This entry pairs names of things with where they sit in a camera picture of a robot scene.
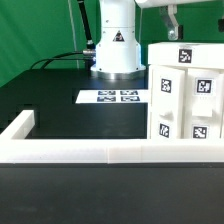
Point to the small white box part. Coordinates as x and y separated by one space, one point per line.
195 55

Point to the white U-shaped boundary frame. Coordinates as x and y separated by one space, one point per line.
16 147

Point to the white marker base plate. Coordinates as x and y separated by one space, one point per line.
113 96

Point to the white cabinet door panel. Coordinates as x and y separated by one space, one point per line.
203 104

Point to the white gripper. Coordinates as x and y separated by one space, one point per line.
168 11

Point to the large white cabinet body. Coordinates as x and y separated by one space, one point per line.
185 103

